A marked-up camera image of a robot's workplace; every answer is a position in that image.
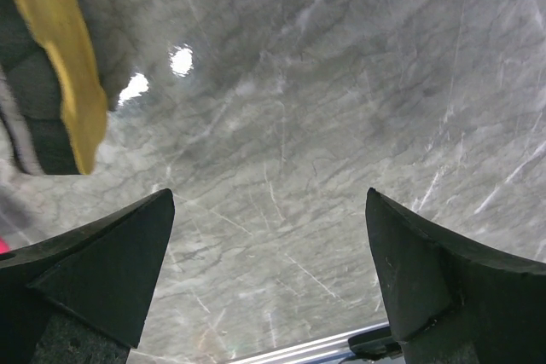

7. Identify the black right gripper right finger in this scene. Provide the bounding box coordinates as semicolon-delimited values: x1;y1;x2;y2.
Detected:
365;188;545;363

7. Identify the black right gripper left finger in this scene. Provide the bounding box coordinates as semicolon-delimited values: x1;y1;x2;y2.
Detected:
1;188;174;363

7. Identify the pink framed whiteboard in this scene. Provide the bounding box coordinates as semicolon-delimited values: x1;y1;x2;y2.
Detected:
0;238;10;254

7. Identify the yellow bone-shaped eraser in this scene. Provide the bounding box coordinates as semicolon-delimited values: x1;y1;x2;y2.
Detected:
1;0;108;176

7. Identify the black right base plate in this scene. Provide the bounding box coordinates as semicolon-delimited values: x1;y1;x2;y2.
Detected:
348;326;403;361

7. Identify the aluminium front rail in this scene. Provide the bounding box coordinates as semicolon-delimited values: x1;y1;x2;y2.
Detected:
228;321;388;364

